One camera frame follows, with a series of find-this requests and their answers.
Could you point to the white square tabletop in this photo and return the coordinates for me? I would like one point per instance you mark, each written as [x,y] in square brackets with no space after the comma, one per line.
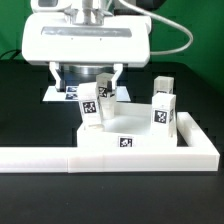
[130,127]

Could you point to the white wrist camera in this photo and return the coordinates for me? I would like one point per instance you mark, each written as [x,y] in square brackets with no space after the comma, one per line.
[50,5]

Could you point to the white L-shaped obstacle wall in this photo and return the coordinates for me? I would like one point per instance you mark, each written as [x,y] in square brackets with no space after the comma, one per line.
[198,155]

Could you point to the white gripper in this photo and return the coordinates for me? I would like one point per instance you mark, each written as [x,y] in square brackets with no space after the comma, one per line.
[49,38]

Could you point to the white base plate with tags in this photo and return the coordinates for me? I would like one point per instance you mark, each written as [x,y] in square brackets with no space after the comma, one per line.
[52,95]

